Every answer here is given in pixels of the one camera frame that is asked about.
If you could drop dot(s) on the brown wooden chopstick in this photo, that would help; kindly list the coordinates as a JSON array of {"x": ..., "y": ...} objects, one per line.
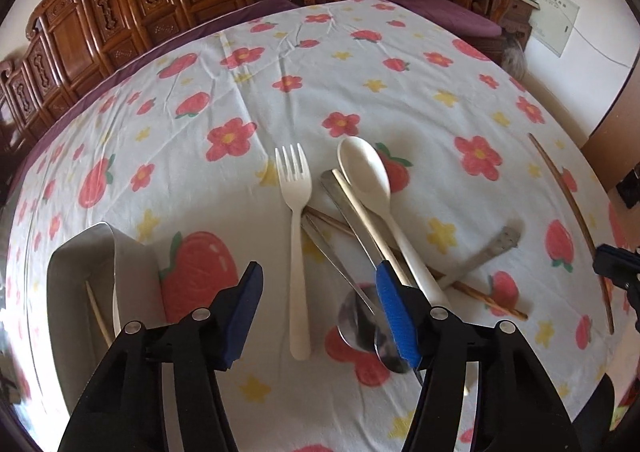
[
  {"x": 565, "y": 187},
  {"x": 495, "y": 304}
]

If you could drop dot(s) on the grey utensil box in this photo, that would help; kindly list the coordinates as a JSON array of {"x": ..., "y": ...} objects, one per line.
[{"x": 135, "y": 272}]

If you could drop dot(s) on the grey plastic bag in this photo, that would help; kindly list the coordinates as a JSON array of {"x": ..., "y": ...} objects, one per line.
[{"x": 515, "y": 57}]

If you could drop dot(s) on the cream plastic spoon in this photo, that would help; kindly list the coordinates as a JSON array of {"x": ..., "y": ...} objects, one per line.
[{"x": 365, "y": 172}]

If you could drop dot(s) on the thin steel chopstick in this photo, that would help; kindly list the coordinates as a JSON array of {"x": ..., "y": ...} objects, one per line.
[
  {"x": 312, "y": 232},
  {"x": 330, "y": 257}
]

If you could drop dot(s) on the brown wooden door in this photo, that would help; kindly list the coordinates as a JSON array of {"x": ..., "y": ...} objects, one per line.
[{"x": 615, "y": 147}]

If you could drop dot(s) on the long purple bench cushion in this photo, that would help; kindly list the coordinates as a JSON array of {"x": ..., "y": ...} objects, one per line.
[{"x": 150, "y": 50}]

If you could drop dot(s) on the plain steel spoon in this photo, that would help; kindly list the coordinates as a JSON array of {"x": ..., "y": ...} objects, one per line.
[{"x": 385, "y": 352}]

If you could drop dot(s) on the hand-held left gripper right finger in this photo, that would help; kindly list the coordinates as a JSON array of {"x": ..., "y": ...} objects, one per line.
[{"x": 397, "y": 317}]

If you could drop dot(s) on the white plastic fork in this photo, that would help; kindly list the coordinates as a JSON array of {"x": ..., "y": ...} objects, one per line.
[{"x": 298, "y": 242}]

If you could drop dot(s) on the purple sofa cushion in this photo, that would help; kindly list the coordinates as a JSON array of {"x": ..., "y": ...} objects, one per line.
[{"x": 445, "y": 12}]

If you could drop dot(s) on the floral strawberry tablecloth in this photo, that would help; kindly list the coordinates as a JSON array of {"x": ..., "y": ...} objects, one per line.
[{"x": 300, "y": 107}]

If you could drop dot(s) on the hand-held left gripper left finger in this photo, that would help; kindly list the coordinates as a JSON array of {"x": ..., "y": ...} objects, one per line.
[{"x": 245, "y": 312}]

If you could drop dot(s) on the white electrical panel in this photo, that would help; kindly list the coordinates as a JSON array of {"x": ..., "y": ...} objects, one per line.
[{"x": 555, "y": 20}]

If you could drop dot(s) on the pale bamboo chopstick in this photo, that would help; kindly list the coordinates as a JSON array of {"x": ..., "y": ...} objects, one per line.
[{"x": 97, "y": 314}]

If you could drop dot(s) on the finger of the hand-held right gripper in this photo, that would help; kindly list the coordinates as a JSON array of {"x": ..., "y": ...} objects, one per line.
[{"x": 612, "y": 259}]

